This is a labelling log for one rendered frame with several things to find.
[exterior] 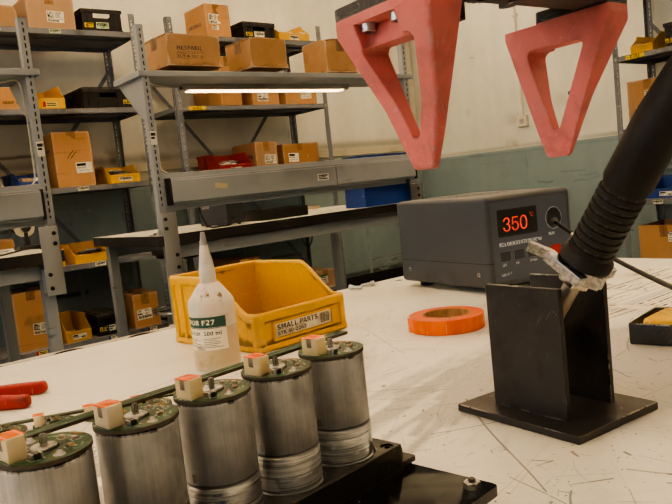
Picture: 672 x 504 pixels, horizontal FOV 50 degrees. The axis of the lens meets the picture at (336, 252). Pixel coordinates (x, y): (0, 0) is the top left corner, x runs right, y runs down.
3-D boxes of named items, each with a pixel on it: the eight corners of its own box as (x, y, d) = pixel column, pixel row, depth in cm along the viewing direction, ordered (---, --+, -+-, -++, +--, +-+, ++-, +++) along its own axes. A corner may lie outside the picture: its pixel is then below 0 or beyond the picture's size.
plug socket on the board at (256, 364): (276, 371, 25) (274, 352, 25) (257, 378, 24) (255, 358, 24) (261, 369, 25) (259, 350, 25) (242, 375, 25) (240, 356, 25)
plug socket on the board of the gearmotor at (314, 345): (332, 352, 27) (330, 334, 27) (315, 357, 26) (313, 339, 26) (316, 350, 27) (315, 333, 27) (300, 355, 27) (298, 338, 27)
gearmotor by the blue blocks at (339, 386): (388, 470, 28) (375, 341, 27) (346, 494, 26) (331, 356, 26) (342, 458, 30) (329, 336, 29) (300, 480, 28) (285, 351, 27)
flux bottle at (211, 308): (188, 367, 53) (171, 234, 52) (229, 357, 55) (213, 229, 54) (207, 374, 51) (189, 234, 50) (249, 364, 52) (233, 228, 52)
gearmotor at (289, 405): (339, 498, 26) (324, 359, 25) (290, 526, 24) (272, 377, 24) (293, 483, 28) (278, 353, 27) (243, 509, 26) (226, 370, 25)
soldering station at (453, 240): (577, 278, 75) (570, 186, 74) (493, 296, 69) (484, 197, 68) (480, 270, 88) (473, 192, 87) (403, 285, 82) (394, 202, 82)
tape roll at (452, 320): (453, 316, 62) (451, 302, 62) (500, 324, 57) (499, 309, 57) (395, 329, 59) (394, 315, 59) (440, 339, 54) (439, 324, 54)
